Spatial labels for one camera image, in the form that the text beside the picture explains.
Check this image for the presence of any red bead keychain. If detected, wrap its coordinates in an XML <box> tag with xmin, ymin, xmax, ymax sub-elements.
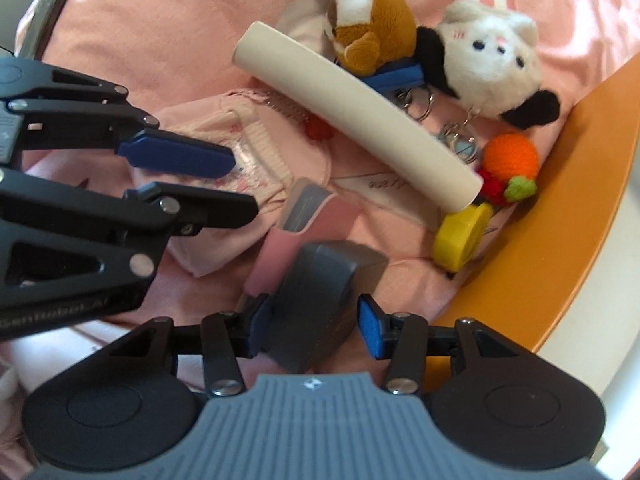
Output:
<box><xmin>265</xmin><ymin>95</ymin><xmax>336</xmax><ymax>142</ymax></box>

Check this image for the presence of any orange box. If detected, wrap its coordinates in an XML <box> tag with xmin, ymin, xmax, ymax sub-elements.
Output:
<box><xmin>422</xmin><ymin>52</ymin><xmax>640</xmax><ymax>480</ymax></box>

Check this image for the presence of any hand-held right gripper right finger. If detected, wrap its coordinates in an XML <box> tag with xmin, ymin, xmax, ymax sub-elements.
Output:
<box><xmin>356</xmin><ymin>295</ymin><xmax>535</xmax><ymax>396</ymax></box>

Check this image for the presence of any yellow tape measure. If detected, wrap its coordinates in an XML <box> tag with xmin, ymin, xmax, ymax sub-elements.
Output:
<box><xmin>432</xmin><ymin>202</ymin><xmax>496</xmax><ymax>276</ymax></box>

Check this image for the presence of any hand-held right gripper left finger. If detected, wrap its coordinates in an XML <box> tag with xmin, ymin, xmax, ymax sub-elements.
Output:
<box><xmin>97</xmin><ymin>294</ymin><xmax>275</xmax><ymax>398</ymax></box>

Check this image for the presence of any pink printed bed sheet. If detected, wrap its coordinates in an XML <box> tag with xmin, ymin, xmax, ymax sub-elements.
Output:
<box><xmin>0</xmin><ymin>0</ymin><xmax>640</xmax><ymax>466</ymax></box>

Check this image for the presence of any metal key clasp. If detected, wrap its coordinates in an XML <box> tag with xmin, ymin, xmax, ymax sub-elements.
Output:
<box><xmin>437</xmin><ymin>110</ymin><xmax>483</xmax><ymax>166</ymax></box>

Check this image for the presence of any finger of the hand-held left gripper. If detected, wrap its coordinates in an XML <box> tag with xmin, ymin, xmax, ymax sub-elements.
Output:
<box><xmin>0</xmin><ymin>167</ymin><xmax>260</xmax><ymax>313</ymax></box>
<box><xmin>0</xmin><ymin>56</ymin><xmax>237</xmax><ymax>179</ymax></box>

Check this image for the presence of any pink case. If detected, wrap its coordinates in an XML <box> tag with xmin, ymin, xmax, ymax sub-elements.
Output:
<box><xmin>245</xmin><ymin>177</ymin><xmax>366</xmax><ymax>306</ymax></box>

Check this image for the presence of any pink garment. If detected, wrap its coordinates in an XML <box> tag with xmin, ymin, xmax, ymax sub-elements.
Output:
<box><xmin>127</xmin><ymin>87</ymin><xmax>333</xmax><ymax>278</ymax></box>

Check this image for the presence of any silver metal object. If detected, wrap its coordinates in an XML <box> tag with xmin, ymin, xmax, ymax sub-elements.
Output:
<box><xmin>20</xmin><ymin>0</ymin><xmax>71</xmax><ymax>61</ymax></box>

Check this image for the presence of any orange crochet keychain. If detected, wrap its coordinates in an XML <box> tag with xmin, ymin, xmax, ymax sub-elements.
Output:
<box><xmin>475</xmin><ymin>132</ymin><xmax>541</xmax><ymax>206</ymax></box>

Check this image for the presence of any grey plastic case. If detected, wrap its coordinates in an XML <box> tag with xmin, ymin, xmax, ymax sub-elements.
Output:
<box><xmin>267</xmin><ymin>241</ymin><xmax>390</xmax><ymax>375</ymax></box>

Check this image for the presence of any brown dog plush keychain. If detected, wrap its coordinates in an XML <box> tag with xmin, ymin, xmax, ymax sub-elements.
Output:
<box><xmin>325</xmin><ymin>0</ymin><xmax>427</xmax><ymax>93</ymax></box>

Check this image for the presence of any white plush with striped hat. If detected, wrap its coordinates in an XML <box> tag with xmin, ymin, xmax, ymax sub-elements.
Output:
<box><xmin>417</xmin><ymin>0</ymin><xmax>561</xmax><ymax>131</ymax></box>

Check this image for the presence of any silver key ring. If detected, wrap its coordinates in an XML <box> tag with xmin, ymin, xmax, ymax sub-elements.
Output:
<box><xmin>397</xmin><ymin>87</ymin><xmax>436</xmax><ymax>122</ymax></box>

